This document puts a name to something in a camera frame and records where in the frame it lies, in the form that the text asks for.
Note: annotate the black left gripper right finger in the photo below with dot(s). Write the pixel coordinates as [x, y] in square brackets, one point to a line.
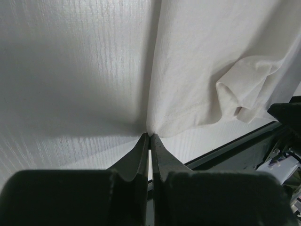
[183, 197]

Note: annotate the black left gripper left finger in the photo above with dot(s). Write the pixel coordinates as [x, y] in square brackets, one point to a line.
[116, 196]

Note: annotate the white green-sleeved Charlie Brown shirt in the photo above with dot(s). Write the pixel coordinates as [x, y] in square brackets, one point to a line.
[222, 60]

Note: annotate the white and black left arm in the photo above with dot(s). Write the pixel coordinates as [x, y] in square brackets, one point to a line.
[227, 187]

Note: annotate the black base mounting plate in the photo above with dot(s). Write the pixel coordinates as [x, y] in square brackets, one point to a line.
[249, 151]

